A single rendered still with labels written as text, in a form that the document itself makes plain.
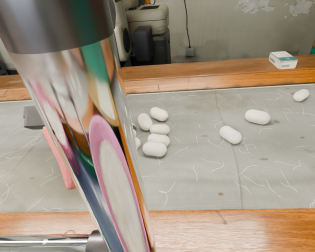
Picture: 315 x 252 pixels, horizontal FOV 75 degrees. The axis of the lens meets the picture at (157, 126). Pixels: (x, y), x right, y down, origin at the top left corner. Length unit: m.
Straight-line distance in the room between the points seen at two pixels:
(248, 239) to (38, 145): 0.34
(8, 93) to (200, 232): 0.54
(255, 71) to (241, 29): 1.91
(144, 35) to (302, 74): 0.70
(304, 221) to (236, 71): 0.35
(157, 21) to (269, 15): 1.49
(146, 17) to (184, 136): 0.92
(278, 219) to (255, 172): 0.08
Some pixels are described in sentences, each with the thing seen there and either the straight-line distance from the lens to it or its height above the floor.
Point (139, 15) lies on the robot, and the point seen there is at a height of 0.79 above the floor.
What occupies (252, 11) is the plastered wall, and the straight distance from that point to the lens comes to 2.41.
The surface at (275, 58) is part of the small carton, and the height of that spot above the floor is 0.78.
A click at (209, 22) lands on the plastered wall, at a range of 2.36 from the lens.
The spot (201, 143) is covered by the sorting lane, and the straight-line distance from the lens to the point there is 0.33.
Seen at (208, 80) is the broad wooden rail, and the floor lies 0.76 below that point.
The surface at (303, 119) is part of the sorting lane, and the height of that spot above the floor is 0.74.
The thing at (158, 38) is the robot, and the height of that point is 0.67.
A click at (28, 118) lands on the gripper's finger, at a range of 0.29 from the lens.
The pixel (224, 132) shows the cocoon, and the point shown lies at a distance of 0.33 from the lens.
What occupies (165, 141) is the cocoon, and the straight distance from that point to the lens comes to 0.31.
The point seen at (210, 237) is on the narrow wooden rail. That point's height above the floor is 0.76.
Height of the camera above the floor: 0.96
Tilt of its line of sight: 37 degrees down
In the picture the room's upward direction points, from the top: 6 degrees counter-clockwise
